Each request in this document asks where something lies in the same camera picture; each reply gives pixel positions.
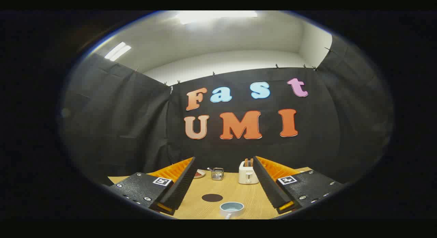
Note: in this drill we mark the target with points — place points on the white cup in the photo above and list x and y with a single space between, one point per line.
231 209

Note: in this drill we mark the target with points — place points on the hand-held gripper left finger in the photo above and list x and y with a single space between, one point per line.
182 183

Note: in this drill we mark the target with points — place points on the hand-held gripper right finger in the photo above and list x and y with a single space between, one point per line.
268 183

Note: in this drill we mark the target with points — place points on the dark brown round coaster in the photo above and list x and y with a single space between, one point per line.
212 197

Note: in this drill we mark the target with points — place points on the large ceiling light panel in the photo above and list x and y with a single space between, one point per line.
215 16

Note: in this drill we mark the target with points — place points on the small plate with red food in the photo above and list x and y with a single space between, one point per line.
199 174

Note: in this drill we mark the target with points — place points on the white toaster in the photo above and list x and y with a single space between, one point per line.
246 176

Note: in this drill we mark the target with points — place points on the wooden table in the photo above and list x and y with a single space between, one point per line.
235 192

